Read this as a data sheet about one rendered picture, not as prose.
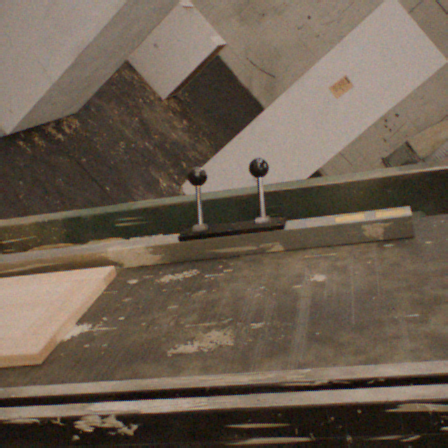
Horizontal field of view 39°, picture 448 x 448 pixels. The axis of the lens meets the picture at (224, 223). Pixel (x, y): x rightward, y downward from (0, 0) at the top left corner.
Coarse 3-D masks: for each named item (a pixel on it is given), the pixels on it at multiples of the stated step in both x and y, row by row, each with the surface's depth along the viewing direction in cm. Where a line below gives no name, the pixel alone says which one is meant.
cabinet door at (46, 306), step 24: (0, 288) 118; (24, 288) 116; (48, 288) 113; (72, 288) 110; (96, 288) 109; (0, 312) 107; (24, 312) 105; (48, 312) 102; (72, 312) 100; (0, 336) 97; (24, 336) 95; (48, 336) 93; (0, 360) 90; (24, 360) 89
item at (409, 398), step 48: (96, 384) 67; (144, 384) 65; (192, 384) 63; (240, 384) 61; (288, 384) 60; (336, 384) 59; (384, 384) 58; (432, 384) 57; (0, 432) 64; (48, 432) 63; (96, 432) 62; (144, 432) 61; (192, 432) 60; (240, 432) 59; (288, 432) 58; (336, 432) 57; (384, 432) 56; (432, 432) 55
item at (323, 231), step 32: (288, 224) 114; (320, 224) 111; (352, 224) 109; (384, 224) 108; (0, 256) 130; (32, 256) 126; (64, 256) 123; (96, 256) 121; (128, 256) 120; (160, 256) 119; (192, 256) 117; (224, 256) 116
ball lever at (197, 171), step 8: (200, 168) 119; (192, 176) 118; (200, 176) 118; (192, 184) 119; (200, 184) 119; (200, 192) 119; (200, 200) 119; (200, 208) 118; (200, 216) 118; (200, 224) 117
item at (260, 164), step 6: (252, 162) 116; (258, 162) 115; (264, 162) 116; (252, 168) 116; (258, 168) 115; (264, 168) 115; (252, 174) 116; (258, 174) 116; (264, 174) 116; (258, 180) 116; (258, 186) 116; (258, 192) 116; (264, 204) 115; (264, 210) 115; (264, 216) 115; (258, 222) 114; (264, 222) 114
